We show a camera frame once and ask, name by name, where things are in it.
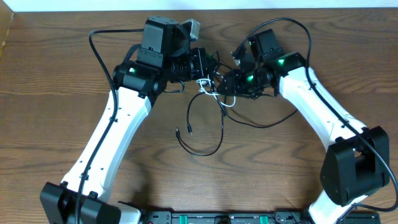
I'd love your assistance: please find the black mounting rail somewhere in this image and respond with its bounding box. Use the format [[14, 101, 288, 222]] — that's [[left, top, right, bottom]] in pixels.
[[141, 210, 382, 224]]

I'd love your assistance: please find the white USB cable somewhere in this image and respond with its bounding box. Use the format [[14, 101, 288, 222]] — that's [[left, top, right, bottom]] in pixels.
[[196, 78, 236, 108]]

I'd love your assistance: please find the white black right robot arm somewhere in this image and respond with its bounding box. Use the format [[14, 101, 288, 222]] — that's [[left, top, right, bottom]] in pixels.
[[217, 29, 392, 223]]

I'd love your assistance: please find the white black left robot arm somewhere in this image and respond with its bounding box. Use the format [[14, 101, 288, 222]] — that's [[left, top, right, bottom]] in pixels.
[[40, 16, 216, 223]]

